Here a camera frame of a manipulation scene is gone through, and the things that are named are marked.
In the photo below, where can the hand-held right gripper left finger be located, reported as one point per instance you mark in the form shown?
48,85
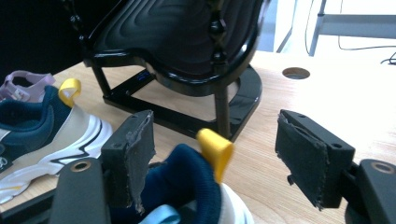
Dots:
130,161

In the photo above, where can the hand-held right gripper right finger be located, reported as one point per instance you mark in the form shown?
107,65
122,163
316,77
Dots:
311,158

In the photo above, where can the navy and white sneaker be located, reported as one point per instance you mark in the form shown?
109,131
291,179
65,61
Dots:
77,130
186,174

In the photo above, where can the purple sandal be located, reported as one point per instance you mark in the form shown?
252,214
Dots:
37,81

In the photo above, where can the red and black shoe rack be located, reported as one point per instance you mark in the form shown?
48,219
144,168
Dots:
174,31

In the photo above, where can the white metal desk frame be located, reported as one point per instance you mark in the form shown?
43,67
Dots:
358,25

